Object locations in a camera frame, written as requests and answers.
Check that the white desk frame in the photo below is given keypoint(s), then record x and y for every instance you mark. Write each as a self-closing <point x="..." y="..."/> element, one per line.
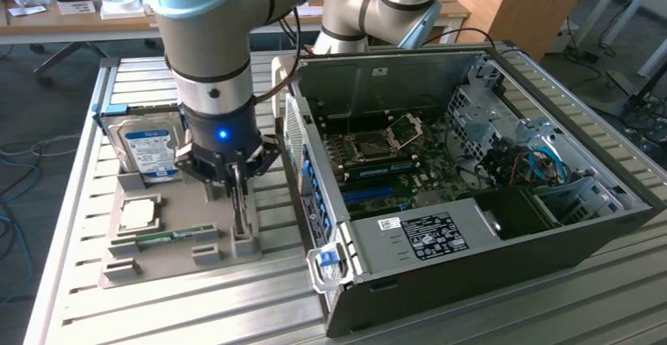
<point x="654" y="58"/>

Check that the grey metal disk bay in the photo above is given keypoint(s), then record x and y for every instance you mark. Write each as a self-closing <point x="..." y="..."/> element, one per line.
<point x="578" y="204"/>

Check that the green RAM stick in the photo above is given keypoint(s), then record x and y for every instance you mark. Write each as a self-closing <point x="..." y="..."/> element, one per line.
<point x="162" y="237"/>

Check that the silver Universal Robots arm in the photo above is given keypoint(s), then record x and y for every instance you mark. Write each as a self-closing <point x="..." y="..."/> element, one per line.
<point x="209" y="48"/>

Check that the grey power supply with labels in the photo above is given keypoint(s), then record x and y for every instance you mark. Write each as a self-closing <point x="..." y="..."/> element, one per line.
<point x="376" y="243"/>

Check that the wooden desk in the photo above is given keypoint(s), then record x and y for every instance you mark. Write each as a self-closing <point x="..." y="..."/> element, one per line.
<point x="78" y="23"/>

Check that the beige parts rack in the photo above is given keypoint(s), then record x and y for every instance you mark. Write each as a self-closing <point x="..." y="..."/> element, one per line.
<point x="178" y="212"/>

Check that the graphics card with black cooler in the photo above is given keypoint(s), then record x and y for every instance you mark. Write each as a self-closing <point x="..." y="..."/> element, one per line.
<point x="240" y="212"/>

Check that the wooden cabinet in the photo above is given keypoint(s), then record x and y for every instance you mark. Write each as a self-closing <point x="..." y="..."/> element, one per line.
<point x="564" y="21"/>

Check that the perforated metal disk bay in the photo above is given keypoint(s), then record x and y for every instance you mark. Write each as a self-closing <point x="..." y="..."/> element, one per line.
<point x="480" y="122"/>

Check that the green motherboard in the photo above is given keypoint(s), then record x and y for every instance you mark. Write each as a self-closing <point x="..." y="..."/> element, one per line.
<point x="417" y="173"/>

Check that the metal socket cover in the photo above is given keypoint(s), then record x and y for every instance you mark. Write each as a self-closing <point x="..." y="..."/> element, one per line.
<point x="404" y="130"/>

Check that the black open PC case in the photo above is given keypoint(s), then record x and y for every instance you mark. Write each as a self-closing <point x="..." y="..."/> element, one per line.
<point x="469" y="282"/>

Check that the blue case latch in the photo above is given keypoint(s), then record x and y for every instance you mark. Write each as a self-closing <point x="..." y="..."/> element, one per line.
<point x="328" y="260"/>

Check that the black desk leg with caster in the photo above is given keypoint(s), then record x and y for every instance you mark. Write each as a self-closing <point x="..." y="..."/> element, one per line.
<point x="63" y="58"/>

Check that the RAM stick with white label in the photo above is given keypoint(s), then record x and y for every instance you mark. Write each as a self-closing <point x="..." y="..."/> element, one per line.
<point x="381" y="168"/>

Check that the white box with black top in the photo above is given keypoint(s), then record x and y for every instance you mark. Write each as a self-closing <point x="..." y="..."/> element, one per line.
<point x="74" y="1"/>

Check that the silver CPU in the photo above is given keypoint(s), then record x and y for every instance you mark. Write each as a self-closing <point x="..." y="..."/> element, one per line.
<point x="137" y="214"/>

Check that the hard disk with blue caddy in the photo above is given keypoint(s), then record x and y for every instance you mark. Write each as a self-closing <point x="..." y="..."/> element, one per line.
<point x="146" y="150"/>

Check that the blue expansion slot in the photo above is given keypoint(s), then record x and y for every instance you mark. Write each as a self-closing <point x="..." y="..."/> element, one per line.
<point x="365" y="196"/>

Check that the CPU socket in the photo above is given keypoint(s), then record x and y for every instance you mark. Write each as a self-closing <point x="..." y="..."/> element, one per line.
<point x="373" y="148"/>

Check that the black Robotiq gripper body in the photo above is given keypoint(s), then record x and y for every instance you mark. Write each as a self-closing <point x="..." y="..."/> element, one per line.
<point x="222" y="134"/>

